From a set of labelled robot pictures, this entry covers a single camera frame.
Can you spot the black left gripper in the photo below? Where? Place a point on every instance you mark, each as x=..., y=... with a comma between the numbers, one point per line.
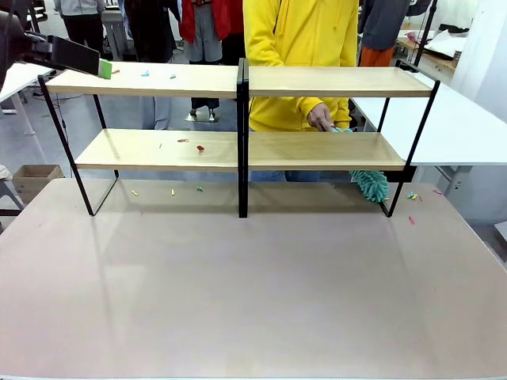
x=65, y=53

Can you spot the teal fluffy duster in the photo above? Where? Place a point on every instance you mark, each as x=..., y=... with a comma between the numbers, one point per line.
x=372, y=186

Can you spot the yellow-sleeved left forearm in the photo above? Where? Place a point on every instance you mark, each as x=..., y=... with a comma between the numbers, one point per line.
x=344, y=112

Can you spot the yellow-sleeved right forearm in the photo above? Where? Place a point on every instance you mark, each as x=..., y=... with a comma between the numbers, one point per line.
x=277, y=112

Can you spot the person's right hand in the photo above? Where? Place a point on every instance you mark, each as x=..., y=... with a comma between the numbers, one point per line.
x=321, y=116

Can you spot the bystander in grey top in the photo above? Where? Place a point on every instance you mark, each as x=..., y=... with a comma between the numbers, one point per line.
x=83, y=23

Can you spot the bystander in dark clothes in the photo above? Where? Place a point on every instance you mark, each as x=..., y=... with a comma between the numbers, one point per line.
x=152, y=31

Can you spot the white side table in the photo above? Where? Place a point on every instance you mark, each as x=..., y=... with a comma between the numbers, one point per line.
x=20, y=79

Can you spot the bystander in red jacket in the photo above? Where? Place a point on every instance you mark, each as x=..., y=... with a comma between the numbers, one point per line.
x=206, y=27

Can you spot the cardboard box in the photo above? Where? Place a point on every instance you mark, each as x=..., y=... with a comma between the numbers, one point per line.
x=35, y=180

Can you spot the person in yellow hoodie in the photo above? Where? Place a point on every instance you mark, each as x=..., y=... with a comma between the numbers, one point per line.
x=301, y=39

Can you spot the bystander in orange trousers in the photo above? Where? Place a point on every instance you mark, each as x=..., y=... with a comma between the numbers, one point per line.
x=380, y=35

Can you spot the black stand pole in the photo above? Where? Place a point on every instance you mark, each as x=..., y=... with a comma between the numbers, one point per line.
x=425, y=31

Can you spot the wooden table with white paper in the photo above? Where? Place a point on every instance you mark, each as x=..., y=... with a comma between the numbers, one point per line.
x=439, y=43

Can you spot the red-orange paper scrap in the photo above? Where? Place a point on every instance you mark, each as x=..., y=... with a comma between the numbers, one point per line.
x=412, y=220

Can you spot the large white table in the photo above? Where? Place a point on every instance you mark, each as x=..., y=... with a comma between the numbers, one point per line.
x=447, y=126

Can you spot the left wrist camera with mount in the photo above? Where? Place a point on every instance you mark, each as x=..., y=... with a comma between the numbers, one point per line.
x=37, y=47

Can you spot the wooden shelf unit black frame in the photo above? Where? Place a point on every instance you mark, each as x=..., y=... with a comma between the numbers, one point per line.
x=336, y=85
x=158, y=85

